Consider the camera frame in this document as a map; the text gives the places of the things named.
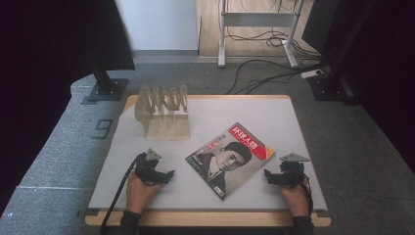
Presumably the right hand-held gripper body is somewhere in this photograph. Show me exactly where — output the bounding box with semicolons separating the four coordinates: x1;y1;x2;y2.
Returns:
277;152;311;189

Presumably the white power strip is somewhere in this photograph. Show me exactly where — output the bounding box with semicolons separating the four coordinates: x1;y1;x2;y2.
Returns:
300;69;325;80

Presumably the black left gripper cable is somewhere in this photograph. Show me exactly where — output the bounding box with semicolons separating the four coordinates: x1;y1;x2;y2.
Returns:
99;155;142;235

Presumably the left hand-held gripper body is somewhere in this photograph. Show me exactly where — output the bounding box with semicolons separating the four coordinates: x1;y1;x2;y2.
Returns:
134;148;164;184

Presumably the white metal desk frame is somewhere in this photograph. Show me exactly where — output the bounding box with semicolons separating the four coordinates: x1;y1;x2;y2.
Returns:
217;0;306;69

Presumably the black stand with base plate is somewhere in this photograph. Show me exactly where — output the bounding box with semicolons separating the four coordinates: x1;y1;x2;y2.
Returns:
307;0;376;106
86;57;130;103

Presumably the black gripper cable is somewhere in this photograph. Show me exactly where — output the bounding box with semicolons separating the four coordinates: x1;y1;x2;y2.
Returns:
300;175;315;219
99;155;142;235

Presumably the tangle of black cables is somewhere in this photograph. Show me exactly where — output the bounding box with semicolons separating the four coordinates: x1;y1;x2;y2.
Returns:
224;27;323;62

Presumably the person's left hand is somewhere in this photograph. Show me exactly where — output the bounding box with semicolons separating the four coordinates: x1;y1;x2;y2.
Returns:
125;169;162;215

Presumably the white table mat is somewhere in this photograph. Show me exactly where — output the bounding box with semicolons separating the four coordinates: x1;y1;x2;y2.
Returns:
87;97;329;212

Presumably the black floor cable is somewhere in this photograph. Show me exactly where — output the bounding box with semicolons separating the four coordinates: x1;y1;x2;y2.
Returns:
224;58;327;96

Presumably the black hanging panel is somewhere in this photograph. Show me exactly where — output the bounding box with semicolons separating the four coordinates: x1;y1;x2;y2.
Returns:
82;0;136;72

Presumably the person's right hand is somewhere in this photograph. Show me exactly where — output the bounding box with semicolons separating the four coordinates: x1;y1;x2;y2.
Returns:
281;177;311;218

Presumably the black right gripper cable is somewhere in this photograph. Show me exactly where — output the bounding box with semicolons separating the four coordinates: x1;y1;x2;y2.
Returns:
300;175;315;219

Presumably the magazine with portrait cover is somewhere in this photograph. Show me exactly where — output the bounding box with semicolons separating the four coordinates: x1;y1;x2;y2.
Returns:
185;121;276;202

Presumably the wooden slotted book rack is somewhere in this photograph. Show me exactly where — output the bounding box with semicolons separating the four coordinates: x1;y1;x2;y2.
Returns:
134;84;192;142

